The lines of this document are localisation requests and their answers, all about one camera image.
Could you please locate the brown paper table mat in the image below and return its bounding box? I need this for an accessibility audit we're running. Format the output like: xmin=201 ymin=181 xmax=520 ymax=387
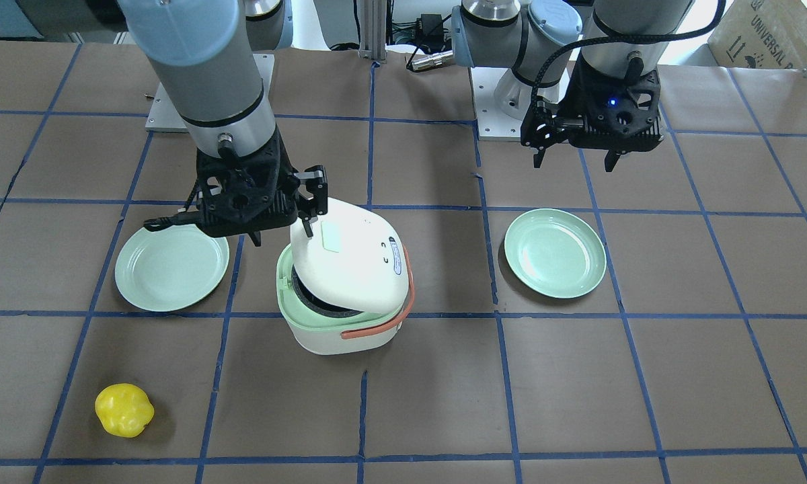
xmin=0 ymin=41 xmax=807 ymax=483

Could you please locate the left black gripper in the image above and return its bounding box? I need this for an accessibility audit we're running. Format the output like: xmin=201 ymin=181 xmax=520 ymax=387
xmin=521 ymin=60 xmax=664 ymax=173

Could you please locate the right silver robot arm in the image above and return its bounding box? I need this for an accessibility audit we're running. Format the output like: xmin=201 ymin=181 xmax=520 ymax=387
xmin=118 ymin=1 xmax=329 ymax=245

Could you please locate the yellow toy bell pepper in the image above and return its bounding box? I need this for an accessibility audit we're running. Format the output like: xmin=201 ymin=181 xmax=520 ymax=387
xmin=94 ymin=383 xmax=155 ymax=438

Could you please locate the cardboard box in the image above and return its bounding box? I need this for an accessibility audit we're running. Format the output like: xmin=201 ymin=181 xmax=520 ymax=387
xmin=707 ymin=1 xmax=807 ymax=69

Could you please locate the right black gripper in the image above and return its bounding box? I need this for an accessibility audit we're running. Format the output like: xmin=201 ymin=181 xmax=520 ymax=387
xmin=195 ymin=129 xmax=329 ymax=245

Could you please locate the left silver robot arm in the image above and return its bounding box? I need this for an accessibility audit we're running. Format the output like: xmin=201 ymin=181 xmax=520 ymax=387
xmin=449 ymin=1 xmax=692 ymax=172

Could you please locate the green plate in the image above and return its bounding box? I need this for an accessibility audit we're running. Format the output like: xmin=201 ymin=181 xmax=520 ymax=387
xmin=114 ymin=225 xmax=229 ymax=312
xmin=503 ymin=208 xmax=607 ymax=299

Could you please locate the aluminium frame post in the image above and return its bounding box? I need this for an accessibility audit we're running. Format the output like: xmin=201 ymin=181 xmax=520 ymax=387
xmin=356 ymin=1 xmax=392 ymax=64

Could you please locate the white rice cooker orange handle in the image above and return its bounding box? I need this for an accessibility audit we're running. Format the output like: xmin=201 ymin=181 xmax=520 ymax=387
xmin=276 ymin=196 xmax=416 ymax=356

